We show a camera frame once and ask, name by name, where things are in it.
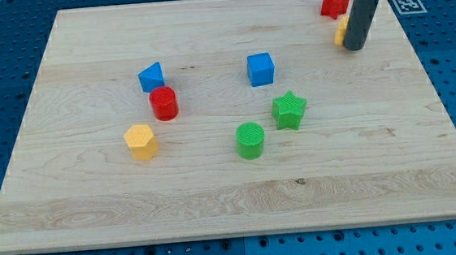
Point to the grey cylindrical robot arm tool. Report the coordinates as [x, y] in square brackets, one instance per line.
[358, 27]

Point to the blue cube block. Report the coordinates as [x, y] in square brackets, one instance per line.
[260, 69]

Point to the yellow hexagon block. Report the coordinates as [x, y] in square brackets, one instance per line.
[141, 141]

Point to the white fiducial marker tag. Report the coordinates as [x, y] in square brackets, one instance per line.
[409, 7]

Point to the green star block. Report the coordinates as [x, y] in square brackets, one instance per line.
[288, 111]

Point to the yellow block behind tool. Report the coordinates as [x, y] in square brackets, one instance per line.
[341, 30]

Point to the green cylinder block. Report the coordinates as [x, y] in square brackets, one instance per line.
[250, 139]

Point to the blue triangular prism block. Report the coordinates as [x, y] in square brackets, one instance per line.
[151, 78]

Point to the red cylinder block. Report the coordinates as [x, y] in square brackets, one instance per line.
[164, 103]

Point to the red star block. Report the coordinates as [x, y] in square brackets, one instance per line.
[334, 8]

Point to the wooden board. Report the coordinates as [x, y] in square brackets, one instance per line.
[375, 146]

